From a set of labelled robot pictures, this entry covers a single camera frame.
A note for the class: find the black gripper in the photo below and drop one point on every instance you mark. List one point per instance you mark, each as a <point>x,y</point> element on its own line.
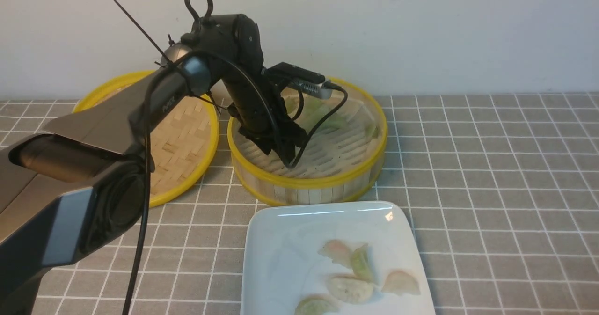
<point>252,109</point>

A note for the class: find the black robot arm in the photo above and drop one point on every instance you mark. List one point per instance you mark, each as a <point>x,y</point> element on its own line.
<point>82,183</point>

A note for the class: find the white square plate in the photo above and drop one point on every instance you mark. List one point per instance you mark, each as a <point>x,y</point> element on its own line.
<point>282,266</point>

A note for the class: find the pinkish dumpling on plate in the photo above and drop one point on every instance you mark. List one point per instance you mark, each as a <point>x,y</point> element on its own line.
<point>338,252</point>

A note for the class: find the green dumpling on plate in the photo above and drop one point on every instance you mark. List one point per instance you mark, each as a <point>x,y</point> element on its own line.
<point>360,264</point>

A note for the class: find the pale dumpling plate centre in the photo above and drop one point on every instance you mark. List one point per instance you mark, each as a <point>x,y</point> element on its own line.
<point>349,289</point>

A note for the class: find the green dumpling plate bottom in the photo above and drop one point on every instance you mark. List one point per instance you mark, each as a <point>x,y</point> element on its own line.
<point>315,305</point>

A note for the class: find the beige dumpling plate right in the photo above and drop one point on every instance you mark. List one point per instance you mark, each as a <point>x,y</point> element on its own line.
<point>401,282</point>

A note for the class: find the large pale green dumpling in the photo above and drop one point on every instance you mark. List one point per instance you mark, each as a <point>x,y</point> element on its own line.
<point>313,108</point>

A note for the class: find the yellow-rimmed bamboo steamer basket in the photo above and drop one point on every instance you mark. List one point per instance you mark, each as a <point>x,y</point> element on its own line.
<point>337,165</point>

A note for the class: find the yellow-rimmed bamboo steamer lid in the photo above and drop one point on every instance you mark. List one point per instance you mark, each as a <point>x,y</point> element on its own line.
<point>183,146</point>

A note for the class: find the small green dumpling steamer right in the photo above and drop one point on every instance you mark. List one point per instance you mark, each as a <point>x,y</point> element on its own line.
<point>371,131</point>

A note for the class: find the grey checkered tablecloth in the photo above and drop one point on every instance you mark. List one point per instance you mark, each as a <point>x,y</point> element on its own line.
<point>501,192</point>

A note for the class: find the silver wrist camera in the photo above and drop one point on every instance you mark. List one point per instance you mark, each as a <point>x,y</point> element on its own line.
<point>303,80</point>

